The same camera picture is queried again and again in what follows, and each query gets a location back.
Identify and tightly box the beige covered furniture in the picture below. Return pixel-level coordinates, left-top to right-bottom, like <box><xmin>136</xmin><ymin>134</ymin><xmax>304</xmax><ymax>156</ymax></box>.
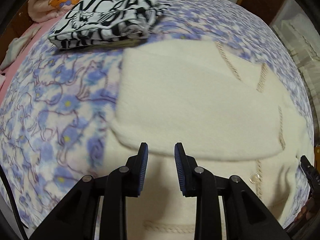
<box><xmin>271</xmin><ymin>0</ymin><xmax>320</xmax><ymax>100</ymax></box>

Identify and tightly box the cream knit cardigan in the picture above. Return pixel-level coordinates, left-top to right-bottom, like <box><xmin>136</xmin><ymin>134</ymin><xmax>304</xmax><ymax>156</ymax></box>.
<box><xmin>104</xmin><ymin>40</ymin><xmax>313</xmax><ymax>239</ymax></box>

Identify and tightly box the black cable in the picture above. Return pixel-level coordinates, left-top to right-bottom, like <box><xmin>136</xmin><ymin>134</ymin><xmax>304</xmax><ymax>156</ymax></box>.
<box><xmin>0</xmin><ymin>164</ymin><xmax>29</xmax><ymax>240</ymax></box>

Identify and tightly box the pink bed sheet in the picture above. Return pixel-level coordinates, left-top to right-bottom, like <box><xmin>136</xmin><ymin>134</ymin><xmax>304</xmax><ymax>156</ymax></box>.
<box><xmin>1</xmin><ymin>16</ymin><xmax>61</xmax><ymax>101</ymax></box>

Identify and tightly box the black white folded garment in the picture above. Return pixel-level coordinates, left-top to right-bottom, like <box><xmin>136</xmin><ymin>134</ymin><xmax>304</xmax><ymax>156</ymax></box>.
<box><xmin>48</xmin><ymin>0</ymin><xmax>170</xmax><ymax>50</ymax></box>

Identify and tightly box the grey star cushion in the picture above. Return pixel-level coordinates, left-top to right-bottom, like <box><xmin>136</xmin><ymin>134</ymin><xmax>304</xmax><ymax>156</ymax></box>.
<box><xmin>1</xmin><ymin>36</ymin><xmax>29</xmax><ymax>70</ymax></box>

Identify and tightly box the purple cat print blanket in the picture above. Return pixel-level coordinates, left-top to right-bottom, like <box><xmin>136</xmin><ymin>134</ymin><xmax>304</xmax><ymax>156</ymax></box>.
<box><xmin>1</xmin><ymin>0</ymin><xmax>313</xmax><ymax>228</ymax></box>

